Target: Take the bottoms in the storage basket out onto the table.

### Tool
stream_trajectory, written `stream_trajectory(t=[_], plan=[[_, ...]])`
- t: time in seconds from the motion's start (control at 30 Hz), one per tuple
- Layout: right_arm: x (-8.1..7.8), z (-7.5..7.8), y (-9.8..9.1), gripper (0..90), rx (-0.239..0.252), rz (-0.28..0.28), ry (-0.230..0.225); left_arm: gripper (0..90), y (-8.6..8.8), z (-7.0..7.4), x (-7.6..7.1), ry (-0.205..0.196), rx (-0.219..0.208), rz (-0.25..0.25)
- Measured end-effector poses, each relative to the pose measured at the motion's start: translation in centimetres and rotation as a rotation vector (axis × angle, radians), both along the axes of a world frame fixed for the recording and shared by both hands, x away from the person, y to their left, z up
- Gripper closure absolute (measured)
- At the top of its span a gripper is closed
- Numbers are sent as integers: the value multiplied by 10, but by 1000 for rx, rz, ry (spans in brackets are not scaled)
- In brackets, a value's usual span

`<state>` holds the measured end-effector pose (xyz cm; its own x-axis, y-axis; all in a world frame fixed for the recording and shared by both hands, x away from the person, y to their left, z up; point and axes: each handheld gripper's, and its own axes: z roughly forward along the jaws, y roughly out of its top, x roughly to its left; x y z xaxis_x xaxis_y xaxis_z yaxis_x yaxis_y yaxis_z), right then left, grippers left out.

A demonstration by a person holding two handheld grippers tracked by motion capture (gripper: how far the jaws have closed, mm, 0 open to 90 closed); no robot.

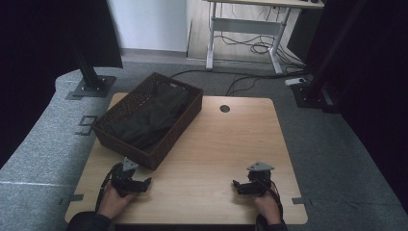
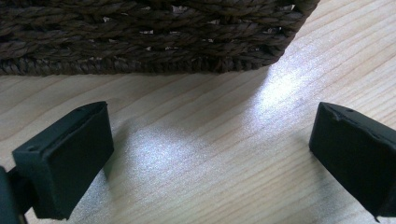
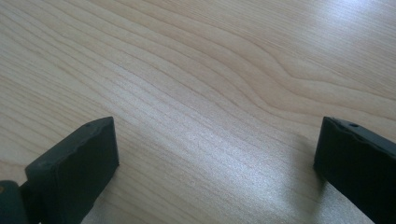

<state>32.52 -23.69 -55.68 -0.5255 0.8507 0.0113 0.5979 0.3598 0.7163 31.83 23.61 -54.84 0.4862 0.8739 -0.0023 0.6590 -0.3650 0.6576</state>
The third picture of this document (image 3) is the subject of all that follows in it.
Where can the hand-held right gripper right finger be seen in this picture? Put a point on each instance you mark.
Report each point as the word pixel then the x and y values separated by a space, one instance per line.
pixel 358 168

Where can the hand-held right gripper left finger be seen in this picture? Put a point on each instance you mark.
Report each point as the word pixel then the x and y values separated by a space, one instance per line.
pixel 77 168

